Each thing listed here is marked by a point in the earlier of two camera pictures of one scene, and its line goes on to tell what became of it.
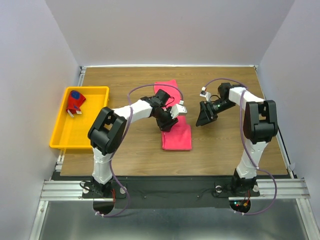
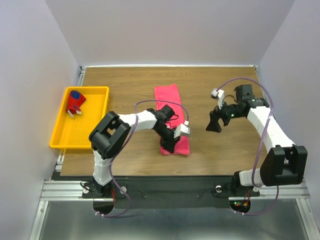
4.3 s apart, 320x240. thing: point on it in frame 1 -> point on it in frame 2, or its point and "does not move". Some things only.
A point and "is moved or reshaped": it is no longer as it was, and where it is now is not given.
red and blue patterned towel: (75, 99) does not move
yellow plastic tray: (72, 132) does not move
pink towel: (180, 137) is moved or reshaped
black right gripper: (206, 111) -> (213, 125)
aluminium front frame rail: (72, 190) does not move
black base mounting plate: (131, 192) does not move
